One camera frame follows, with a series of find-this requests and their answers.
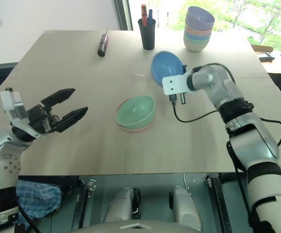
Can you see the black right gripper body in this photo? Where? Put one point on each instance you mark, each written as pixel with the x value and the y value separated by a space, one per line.
pixel 183 98

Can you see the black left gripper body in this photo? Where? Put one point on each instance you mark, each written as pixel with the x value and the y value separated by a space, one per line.
pixel 39 119

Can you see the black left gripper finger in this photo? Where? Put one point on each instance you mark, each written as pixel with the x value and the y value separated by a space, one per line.
pixel 59 95
pixel 72 116

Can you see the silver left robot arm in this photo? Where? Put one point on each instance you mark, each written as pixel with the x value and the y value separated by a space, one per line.
pixel 2 167

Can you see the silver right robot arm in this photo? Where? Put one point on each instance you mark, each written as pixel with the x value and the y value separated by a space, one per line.
pixel 256 145

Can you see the cream stacked bowl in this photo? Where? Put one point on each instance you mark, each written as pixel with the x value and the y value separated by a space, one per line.
pixel 196 46

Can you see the light green stacked bowl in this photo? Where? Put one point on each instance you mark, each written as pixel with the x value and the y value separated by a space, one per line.
pixel 197 40

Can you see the light blue stacked bowl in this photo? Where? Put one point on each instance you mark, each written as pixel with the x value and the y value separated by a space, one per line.
pixel 197 36

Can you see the orange stacked bowl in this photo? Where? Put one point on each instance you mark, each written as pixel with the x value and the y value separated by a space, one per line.
pixel 198 31

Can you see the purple stacked bowl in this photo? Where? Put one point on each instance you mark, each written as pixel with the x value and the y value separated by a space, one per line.
pixel 199 15
pixel 198 28

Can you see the pink bowl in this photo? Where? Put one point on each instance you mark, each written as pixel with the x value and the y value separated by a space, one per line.
pixel 135 130

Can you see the small clear plastic strip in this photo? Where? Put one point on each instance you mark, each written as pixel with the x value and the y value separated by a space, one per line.
pixel 139 75

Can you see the black pen cup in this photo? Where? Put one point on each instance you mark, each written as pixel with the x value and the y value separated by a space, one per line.
pixel 147 36

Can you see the blue marker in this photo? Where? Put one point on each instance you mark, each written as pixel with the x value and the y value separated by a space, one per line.
pixel 150 17

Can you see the red marker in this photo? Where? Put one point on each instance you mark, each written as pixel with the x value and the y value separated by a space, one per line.
pixel 144 14

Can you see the blue plaid cloth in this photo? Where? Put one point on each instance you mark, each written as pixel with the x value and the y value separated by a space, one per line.
pixel 38 196

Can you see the flat cardboard box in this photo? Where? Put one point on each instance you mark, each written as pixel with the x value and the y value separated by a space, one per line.
pixel 261 47

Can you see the small black device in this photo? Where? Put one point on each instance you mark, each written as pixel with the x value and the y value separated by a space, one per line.
pixel 267 57

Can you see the wooden side table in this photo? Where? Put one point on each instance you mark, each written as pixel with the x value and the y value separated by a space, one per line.
pixel 276 65

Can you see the silver left robot leg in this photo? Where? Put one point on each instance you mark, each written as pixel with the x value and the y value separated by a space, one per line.
pixel 122 206

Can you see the silver robot leg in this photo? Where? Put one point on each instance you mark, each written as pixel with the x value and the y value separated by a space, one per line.
pixel 185 208
pixel 122 206

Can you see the silver right robot leg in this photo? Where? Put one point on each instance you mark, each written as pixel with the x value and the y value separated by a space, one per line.
pixel 185 208

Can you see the grey robot torso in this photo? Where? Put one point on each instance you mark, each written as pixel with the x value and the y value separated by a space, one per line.
pixel 135 227

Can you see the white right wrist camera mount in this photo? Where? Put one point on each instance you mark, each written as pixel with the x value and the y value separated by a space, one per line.
pixel 175 83

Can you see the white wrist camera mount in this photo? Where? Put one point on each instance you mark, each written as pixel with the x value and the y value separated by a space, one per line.
pixel 12 105
pixel 175 83

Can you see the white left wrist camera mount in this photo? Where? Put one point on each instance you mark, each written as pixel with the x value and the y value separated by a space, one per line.
pixel 12 105

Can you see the dark window frame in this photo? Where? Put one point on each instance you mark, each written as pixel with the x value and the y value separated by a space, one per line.
pixel 123 14

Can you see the black table frame bar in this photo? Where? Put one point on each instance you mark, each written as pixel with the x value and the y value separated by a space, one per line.
pixel 219 204
pixel 82 206

